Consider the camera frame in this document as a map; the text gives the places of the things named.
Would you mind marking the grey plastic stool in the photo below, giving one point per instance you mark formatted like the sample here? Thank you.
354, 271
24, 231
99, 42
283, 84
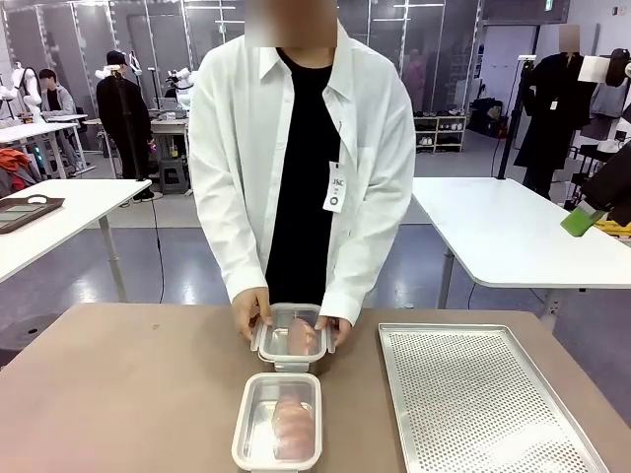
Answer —
173, 178

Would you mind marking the white name badge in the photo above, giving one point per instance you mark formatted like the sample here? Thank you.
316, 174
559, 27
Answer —
336, 189

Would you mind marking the yellow crate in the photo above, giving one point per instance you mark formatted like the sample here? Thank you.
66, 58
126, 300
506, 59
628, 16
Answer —
613, 230

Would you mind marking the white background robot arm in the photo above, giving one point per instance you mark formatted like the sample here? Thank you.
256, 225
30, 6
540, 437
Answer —
27, 88

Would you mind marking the person's right hand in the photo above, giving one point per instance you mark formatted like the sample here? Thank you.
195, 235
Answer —
249, 315

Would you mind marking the seated person in grey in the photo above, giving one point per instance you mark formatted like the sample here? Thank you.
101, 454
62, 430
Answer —
59, 101

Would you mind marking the person's right forearm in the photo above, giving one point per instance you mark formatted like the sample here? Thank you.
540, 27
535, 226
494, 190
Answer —
241, 266

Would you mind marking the person in white shirt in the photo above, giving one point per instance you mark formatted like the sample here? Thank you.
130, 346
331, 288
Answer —
236, 172

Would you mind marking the brown serving tray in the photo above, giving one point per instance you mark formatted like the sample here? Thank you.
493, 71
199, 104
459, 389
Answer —
29, 219

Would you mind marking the grey hanging garment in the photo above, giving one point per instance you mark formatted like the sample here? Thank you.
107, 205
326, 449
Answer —
609, 106

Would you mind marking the white table with brown tray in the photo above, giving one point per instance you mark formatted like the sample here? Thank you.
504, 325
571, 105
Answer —
74, 207

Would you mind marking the clear plastic clip lid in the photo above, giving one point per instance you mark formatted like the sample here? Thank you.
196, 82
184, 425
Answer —
291, 359
276, 463

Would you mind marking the black light stand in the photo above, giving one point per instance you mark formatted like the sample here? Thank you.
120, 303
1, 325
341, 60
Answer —
510, 123

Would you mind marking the white shoe rack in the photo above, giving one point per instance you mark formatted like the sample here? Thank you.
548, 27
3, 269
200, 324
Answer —
441, 133

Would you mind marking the person's left hand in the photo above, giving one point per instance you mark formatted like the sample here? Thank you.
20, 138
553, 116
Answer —
340, 329

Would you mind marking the white background desk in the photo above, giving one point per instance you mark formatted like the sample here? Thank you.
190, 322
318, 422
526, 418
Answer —
29, 129

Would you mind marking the person with black cap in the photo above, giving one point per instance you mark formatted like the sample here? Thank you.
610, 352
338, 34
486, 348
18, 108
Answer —
123, 113

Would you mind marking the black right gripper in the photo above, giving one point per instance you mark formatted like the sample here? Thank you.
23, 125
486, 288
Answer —
613, 187

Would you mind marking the orange cloth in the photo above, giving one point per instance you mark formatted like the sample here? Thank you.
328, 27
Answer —
12, 160

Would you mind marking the person's left forearm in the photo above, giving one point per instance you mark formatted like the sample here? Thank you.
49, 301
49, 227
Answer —
355, 281

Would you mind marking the large empty white table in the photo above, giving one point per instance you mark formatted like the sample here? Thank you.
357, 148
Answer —
493, 231

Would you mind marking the perforated metal baking tray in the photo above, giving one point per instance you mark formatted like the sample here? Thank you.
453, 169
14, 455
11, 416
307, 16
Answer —
483, 404

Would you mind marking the person in black coat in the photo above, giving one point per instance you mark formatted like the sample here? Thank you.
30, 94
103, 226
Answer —
552, 123

